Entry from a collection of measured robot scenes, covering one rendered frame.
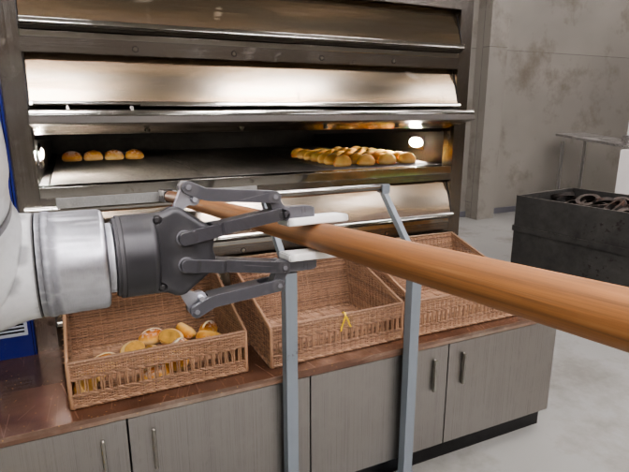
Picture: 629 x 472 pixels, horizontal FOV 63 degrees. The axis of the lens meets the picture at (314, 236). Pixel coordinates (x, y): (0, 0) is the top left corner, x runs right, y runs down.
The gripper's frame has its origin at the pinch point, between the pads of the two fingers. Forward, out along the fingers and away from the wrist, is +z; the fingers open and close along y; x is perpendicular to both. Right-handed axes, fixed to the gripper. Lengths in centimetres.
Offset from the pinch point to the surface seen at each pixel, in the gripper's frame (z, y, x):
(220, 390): 14, 63, -105
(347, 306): 83, 57, -146
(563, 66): 631, -128, -485
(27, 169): -36, -8, -153
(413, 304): 83, 44, -97
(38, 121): -30, -23, -137
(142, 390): -9, 61, -111
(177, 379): 2, 60, -111
